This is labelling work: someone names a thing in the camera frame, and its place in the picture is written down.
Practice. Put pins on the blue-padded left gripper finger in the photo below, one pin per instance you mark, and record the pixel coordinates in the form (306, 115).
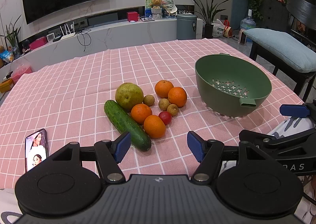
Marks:
(109, 154)

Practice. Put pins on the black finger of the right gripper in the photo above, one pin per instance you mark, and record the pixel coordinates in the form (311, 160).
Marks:
(255, 138)

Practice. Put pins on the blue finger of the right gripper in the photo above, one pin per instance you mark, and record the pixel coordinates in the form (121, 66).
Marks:
(294, 110)

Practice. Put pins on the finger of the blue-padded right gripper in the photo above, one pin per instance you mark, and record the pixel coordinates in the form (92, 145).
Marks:
(208, 154)

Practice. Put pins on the green cucumber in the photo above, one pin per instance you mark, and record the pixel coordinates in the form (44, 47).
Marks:
(123, 123)

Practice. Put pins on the orange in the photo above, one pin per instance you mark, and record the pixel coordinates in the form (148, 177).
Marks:
(154, 127)
(163, 87)
(140, 112)
(177, 96)

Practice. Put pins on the red cherry tomato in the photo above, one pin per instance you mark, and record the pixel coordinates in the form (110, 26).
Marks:
(166, 117)

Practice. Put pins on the brown longan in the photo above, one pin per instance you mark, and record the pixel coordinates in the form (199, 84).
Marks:
(173, 109)
(163, 104)
(149, 100)

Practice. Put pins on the green yellow pear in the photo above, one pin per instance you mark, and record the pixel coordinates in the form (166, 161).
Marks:
(128, 95)

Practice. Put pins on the green colander bowl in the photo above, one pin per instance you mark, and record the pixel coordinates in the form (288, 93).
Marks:
(230, 85)

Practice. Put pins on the light blue seat cushion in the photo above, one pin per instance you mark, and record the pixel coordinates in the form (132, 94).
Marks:
(285, 47)

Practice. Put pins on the smartphone with photo screen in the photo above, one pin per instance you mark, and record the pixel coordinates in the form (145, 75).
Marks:
(36, 149)

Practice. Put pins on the blue water jug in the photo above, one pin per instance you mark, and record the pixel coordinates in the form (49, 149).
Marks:
(246, 23)

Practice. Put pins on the black wooden chair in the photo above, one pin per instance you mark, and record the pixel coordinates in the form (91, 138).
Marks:
(304, 12)

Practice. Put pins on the dark cabinet with plants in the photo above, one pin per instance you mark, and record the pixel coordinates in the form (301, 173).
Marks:
(270, 14)

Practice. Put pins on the white plastic shopping bag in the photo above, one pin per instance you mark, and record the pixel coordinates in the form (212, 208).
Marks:
(218, 28)

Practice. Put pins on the grey pedal trash bin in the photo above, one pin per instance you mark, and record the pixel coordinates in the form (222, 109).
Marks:
(186, 26)

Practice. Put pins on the white wifi router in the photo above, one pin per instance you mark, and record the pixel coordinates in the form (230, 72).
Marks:
(67, 30)

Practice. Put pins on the tall leaf potted plant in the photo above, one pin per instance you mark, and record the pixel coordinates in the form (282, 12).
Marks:
(208, 13)

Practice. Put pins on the white marble tv console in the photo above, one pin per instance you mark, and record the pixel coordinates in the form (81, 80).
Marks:
(112, 36)

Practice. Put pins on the pink tissue box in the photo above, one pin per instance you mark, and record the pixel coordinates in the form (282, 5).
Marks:
(38, 43)

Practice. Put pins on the red box on console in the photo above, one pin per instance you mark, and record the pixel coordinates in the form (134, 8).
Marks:
(132, 16)

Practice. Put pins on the small left potted plant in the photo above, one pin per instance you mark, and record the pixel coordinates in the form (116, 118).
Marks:
(12, 35)

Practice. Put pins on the teddy bear toy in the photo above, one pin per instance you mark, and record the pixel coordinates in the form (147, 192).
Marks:
(155, 4)

